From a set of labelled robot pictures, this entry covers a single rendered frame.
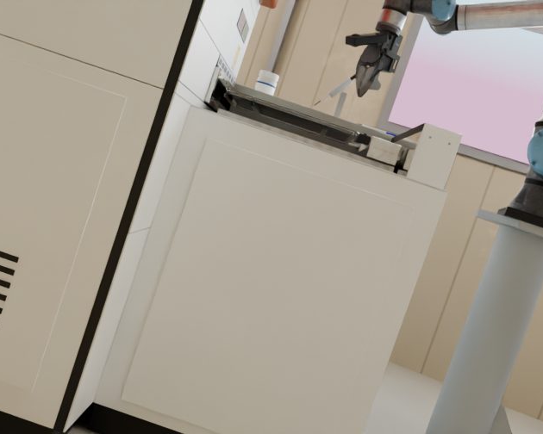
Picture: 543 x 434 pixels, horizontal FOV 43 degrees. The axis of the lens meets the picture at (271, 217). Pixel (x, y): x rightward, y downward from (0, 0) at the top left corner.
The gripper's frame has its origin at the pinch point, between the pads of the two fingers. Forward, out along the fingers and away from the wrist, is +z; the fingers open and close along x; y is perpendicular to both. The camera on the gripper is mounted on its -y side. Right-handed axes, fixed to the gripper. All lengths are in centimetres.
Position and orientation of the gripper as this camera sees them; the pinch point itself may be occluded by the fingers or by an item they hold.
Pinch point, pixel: (358, 91)
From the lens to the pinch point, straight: 201.4
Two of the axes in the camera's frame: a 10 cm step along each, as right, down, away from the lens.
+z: -3.4, 9.4, 0.6
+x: -5.7, -2.6, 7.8
